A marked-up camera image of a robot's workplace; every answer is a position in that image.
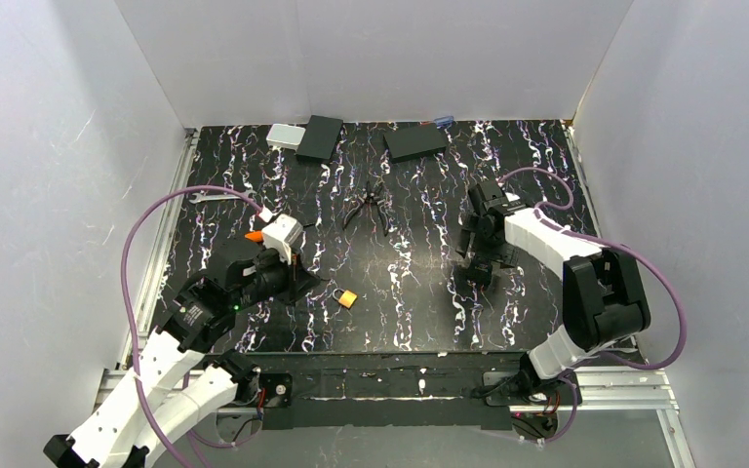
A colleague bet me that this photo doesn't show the brass padlock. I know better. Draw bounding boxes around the brass padlock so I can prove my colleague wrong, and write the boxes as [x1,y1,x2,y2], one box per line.
[332,289,358,309]

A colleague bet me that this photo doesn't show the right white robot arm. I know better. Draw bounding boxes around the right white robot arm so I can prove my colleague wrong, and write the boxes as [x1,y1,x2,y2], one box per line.
[456,181,650,404]

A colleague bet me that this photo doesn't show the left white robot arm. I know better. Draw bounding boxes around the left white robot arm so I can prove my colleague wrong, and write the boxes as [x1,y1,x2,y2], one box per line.
[43,240,320,467]

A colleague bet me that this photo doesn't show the silver open-end wrench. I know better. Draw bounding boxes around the silver open-end wrench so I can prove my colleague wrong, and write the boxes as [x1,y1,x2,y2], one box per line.
[188,190,256,205]

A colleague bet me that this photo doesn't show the black box right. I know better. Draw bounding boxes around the black box right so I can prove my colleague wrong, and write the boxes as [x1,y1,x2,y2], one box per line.
[384,124,448,163]

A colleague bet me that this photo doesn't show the black box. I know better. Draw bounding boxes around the black box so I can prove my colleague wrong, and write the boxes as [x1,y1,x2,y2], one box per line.
[296,115,343,163]
[384,124,448,163]

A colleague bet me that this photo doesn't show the blue transparent small item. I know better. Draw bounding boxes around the blue transparent small item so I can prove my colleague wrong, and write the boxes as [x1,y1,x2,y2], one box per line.
[422,116,454,128]

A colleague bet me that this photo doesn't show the black box left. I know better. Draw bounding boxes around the black box left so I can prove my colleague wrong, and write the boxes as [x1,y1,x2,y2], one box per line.
[296,115,343,163]

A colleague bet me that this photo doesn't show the white rectangular box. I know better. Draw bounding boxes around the white rectangular box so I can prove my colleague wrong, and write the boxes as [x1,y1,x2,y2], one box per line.
[266,123,306,150]

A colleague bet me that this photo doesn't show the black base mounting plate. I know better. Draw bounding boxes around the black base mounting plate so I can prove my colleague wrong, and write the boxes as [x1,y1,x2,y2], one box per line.
[196,351,584,433]

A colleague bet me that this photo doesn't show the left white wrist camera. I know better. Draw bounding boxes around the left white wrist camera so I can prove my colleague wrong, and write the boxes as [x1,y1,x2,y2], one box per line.
[260,214,303,265]

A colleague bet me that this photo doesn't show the black handled pliers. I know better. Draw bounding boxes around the black handled pliers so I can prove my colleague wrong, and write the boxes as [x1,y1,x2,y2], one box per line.
[341,180,391,237]

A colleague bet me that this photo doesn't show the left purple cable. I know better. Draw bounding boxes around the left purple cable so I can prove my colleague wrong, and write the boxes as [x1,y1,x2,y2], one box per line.
[119,187,272,468]

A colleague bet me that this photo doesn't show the purple cable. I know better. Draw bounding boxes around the purple cable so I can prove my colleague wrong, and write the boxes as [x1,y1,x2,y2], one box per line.
[496,166,690,446]
[119,187,272,468]

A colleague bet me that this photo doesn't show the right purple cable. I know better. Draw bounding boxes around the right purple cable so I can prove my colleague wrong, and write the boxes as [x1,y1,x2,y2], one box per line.
[496,166,690,446]

